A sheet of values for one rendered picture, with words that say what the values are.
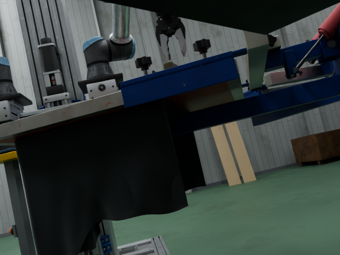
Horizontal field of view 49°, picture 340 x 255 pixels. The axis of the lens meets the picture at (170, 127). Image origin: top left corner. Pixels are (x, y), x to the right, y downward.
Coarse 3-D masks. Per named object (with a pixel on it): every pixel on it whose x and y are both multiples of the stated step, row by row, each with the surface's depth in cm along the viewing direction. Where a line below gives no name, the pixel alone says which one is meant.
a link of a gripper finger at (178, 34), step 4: (180, 28) 125; (176, 32) 125; (180, 32) 125; (176, 36) 125; (180, 36) 125; (180, 40) 125; (184, 40) 124; (180, 44) 125; (184, 44) 124; (184, 48) 124; (184, 52) 125
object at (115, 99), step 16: (240, 80) 103; (112, 96) 99; (240, 96) 136; (48, 112) 103; (64, 112) 102; (80, 112) 101; (96, 112) 100; (0, 128) 106; (16, 128) 105; (32, 128) 104; (0, 144) 118
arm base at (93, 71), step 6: (102, 60) 190; (90, 66) 190; (96, 66) 189; (102, 66) 189; (108, 66) 192; (90, 72) 190; (96, 72) 188; (102, 72) 188; (108, 72) 191; (90, 78) 188
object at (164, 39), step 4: (160, 36) 126; (164, 36) 126; (160, 40) 126; (164, 40) 126; (164, 44) 126; (164, 48) 126; (168, 48) 126; (164, 52) 126; (168, 52) 126; (168, 56) 126
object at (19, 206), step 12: (0, 156) 145; (12, 156) 144; (12, 168) 149; (12, 180) 148; (12, 192) 148; (12, 204) 148; (24, 204) 150; (24, 216) 148; (24, 228) 147; (24, 240) 146; (24, 252) 146
